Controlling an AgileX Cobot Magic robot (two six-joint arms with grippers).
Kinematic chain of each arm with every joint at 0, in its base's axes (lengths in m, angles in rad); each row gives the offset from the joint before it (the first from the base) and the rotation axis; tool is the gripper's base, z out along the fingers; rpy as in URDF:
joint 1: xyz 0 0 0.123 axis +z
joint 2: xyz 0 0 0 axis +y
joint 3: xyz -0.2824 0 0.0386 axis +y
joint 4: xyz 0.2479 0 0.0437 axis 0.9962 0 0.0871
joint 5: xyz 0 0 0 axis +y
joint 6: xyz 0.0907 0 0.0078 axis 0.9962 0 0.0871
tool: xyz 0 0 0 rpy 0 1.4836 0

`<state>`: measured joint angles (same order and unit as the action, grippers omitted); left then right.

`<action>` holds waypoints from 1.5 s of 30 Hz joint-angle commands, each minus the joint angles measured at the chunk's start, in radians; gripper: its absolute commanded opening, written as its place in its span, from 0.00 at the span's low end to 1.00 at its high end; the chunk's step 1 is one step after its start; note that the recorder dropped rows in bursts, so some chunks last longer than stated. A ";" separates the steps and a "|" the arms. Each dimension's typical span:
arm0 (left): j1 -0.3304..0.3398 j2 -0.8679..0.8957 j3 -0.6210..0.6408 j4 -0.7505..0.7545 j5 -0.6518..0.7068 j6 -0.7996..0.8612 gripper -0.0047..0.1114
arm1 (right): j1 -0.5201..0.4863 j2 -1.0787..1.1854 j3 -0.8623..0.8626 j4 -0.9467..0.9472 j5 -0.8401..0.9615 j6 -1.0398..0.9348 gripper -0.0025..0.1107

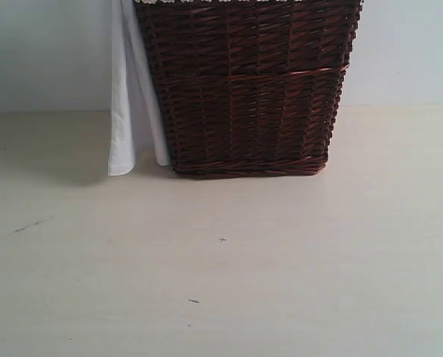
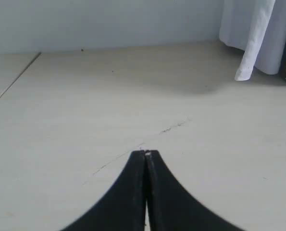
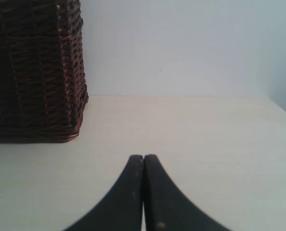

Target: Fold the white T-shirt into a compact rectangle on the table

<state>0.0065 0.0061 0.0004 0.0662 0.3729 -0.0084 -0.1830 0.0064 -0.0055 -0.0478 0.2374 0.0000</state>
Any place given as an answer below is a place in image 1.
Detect white shirt with red lettering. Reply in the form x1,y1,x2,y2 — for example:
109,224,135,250
108,1,170,176

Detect dark brown wicker basket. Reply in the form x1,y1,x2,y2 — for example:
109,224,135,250
135,0,363,179

